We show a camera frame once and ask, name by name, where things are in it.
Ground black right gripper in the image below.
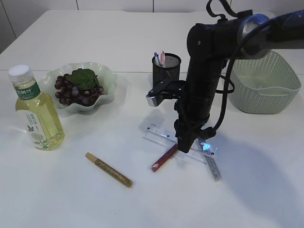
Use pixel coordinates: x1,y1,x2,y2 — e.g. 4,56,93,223
174,119,213,152

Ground clear plastic ruler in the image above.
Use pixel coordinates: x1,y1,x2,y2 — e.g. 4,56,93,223
144,123,218,166

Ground blue scissors with cover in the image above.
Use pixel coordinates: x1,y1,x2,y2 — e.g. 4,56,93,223
154,52,161,67

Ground pink purple small scissors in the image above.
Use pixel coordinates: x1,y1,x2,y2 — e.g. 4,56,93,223
158,51,166,67

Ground purple artificial grape bunch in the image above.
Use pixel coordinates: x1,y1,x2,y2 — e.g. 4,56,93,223
54,68,105,106

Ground green tea plastic bottle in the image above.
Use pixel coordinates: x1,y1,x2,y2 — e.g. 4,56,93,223
8,65,65,151

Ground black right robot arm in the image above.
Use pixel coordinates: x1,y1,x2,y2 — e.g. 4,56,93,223
174,1,304,153

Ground silver glitter marker pen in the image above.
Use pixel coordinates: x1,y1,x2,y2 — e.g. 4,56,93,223
203,155,222,181

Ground red marker pen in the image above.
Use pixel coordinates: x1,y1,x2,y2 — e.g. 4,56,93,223
151,144,178,172

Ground black mesh pen holder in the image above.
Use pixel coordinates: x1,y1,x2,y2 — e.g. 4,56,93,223
152,53,181,87

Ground gold glitter marker pen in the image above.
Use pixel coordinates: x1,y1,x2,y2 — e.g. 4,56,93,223
85,152,133,188

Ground green woven plastic basket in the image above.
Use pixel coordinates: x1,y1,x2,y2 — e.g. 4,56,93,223
228,51,301,114

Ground green wavy glass plate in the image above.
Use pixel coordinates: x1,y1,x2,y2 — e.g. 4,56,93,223
38,62,117,117

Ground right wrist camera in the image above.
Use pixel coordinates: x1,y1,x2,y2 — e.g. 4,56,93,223
146,80,186,107

